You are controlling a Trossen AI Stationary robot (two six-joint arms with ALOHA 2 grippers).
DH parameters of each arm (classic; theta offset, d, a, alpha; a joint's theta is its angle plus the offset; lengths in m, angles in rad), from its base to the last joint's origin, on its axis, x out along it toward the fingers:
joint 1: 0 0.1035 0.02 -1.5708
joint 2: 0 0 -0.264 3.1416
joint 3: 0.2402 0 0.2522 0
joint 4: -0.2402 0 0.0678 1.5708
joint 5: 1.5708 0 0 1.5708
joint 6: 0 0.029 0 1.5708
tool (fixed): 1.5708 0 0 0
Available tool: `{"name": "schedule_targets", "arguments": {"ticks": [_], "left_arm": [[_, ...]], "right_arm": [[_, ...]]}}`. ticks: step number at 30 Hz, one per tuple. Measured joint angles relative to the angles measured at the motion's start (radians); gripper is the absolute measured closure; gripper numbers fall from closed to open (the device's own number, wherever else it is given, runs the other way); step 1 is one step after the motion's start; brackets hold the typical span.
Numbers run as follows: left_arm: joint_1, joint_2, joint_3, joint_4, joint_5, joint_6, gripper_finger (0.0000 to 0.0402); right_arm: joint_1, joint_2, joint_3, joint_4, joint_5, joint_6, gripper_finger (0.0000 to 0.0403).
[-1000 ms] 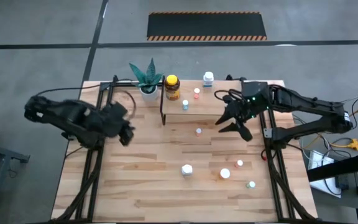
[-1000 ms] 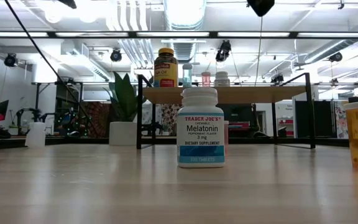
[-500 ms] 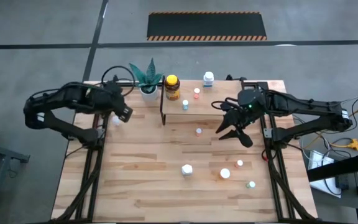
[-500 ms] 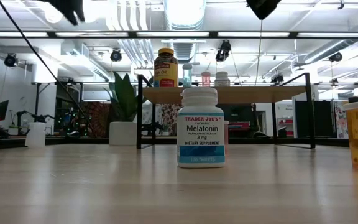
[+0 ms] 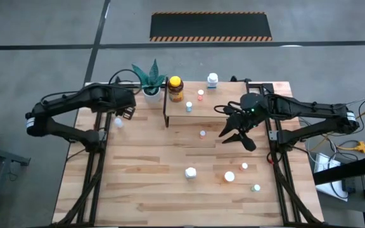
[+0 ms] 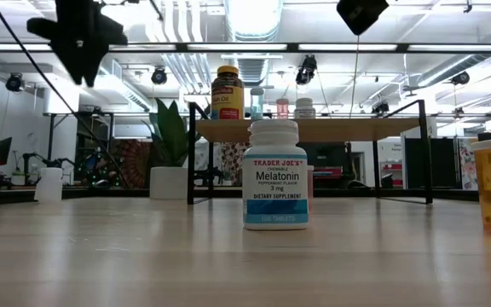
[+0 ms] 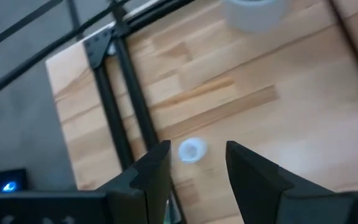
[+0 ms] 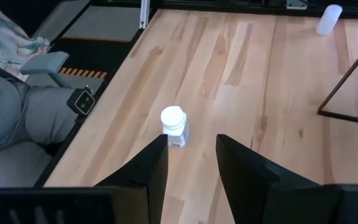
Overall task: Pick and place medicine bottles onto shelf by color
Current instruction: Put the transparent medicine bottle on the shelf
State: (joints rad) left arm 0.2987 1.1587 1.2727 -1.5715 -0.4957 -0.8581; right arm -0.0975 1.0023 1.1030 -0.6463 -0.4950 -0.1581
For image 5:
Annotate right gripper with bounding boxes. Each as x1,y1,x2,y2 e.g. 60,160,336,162
218,92,269,152

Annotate white round cap bottle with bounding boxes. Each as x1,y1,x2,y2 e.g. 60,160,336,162
223,170,236,184

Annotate amber bottle yellow lid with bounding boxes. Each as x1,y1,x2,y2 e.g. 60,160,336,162
167,75,185,103

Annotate white bottle blue label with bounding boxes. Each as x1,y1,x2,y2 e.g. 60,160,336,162
207,72,219,89
184,167,197,180

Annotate wooden shelf black legs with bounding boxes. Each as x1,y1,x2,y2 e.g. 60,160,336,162
162,75,255,128

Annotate green plant white pot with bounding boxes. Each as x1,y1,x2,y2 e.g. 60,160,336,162
131,59,167,104

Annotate white paper sheet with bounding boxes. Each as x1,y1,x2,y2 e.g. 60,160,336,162
314,152,350,202

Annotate black mat hazard stripes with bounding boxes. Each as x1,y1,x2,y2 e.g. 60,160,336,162
149,11,273,43

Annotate yellow power splitter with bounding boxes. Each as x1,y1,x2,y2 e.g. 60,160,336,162
336,141,365,155

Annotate grey metal table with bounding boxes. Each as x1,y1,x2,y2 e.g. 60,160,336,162
0,142,31,228

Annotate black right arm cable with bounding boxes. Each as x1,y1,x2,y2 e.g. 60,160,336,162
213,101,245,117

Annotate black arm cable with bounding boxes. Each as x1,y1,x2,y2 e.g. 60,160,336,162
108,68,143,96
213,101,245,117

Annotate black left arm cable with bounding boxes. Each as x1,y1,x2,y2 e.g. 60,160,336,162
108,68,143,96

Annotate black aluminium rig frame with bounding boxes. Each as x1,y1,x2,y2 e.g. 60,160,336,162
51,75,324,227

